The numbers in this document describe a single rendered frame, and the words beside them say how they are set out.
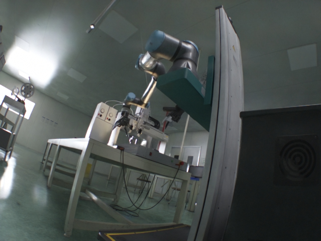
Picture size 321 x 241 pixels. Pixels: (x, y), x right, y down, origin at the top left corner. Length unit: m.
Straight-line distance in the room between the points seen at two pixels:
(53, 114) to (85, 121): 1.81
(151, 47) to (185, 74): 0.23
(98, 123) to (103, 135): 0.14
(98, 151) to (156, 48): 0.77
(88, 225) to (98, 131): 0.94
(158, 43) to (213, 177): 0.60
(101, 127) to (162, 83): 1.17
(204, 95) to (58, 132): 8.21
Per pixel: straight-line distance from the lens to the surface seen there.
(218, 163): 0.59
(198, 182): 3.86
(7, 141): 3.32
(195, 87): 0.67
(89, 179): 4.15
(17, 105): 3.30
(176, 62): 0.75
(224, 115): 0.65
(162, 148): 2.22
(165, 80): 0.68
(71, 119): 8.80
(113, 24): 3.06
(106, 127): 1.76
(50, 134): 8.58
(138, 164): 1.34
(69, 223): 1.23
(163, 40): 0.76
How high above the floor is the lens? 0.61
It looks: 20 degrees up
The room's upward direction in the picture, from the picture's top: 14 degrees clockwise
